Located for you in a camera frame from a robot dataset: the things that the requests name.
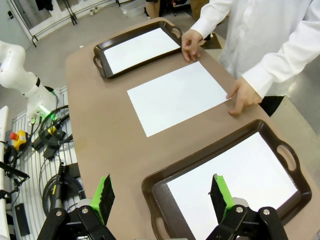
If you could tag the black power adapter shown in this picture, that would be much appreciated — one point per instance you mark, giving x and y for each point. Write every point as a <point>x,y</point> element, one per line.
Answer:
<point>50,137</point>

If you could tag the clear plastic box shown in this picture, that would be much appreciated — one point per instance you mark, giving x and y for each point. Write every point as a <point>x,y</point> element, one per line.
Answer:
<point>133,8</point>

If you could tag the yellow emergency stop box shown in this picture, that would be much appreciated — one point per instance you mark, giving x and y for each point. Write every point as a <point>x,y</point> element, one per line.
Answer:
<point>21,140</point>

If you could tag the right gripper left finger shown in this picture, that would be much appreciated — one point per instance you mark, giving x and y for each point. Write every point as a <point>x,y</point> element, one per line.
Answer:
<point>105,200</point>

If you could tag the person's left hand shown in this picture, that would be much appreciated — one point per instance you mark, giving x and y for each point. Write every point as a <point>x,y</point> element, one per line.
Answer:
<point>246,95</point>

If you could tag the person's right forearm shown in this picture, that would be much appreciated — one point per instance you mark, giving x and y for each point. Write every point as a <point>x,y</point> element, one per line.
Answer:
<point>212,17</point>

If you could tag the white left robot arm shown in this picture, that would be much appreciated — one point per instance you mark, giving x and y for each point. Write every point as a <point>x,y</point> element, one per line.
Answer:
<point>22,77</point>

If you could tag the person in white shirt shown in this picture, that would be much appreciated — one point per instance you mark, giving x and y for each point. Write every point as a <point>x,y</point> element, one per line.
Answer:
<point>262,37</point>

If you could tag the white frame panel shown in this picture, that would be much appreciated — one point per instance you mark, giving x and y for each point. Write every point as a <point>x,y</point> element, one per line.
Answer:
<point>3,150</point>

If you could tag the white A4 paper stack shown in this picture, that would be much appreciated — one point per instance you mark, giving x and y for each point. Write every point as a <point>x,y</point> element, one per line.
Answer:
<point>175,100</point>

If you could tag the brown plastic tray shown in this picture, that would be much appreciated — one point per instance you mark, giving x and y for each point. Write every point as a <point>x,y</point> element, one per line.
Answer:
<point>155,190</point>
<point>130,36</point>

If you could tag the white A4 paper sheet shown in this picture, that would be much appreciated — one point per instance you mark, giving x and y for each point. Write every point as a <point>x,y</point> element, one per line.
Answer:
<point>250,175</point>
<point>140,50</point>

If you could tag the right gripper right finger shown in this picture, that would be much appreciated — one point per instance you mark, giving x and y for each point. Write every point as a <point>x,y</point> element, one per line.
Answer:
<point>218,197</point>

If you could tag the person's right hand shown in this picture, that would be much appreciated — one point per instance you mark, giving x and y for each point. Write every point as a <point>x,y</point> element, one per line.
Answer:
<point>191,41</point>

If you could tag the black flat plate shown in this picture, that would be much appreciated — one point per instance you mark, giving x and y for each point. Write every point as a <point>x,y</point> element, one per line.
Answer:
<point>22,220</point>

